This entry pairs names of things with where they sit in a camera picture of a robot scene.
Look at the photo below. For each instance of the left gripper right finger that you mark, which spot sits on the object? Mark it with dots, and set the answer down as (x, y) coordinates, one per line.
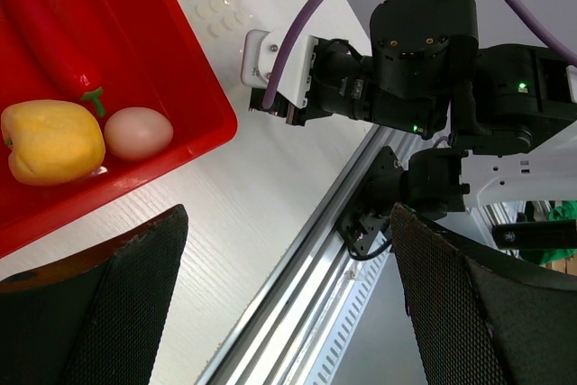
(478, 315)

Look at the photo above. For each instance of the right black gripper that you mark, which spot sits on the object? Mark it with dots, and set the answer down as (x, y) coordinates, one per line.
(422, 63)

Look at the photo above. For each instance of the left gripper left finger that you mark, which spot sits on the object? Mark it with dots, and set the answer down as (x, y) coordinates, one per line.
(96, 316)

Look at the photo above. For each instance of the red chili pepper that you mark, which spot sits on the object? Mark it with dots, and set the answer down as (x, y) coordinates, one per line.
(68, 67)

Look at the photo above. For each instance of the yellow bell pepper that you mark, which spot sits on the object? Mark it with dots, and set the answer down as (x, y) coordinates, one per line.
(51, 142)

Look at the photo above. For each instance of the pale egg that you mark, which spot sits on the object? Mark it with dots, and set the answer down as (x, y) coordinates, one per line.
(137, 133)

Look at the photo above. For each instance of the red plastic tray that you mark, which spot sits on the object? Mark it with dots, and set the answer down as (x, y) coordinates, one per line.
(147, 56)

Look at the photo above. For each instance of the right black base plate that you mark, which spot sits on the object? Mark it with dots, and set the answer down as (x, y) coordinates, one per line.
(366, 215)

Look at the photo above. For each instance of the slotted cable duct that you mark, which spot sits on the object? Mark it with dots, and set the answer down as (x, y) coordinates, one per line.
(371, 340)

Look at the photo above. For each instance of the aluminium mounting rail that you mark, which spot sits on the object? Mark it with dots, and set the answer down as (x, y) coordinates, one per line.
(270, 334)

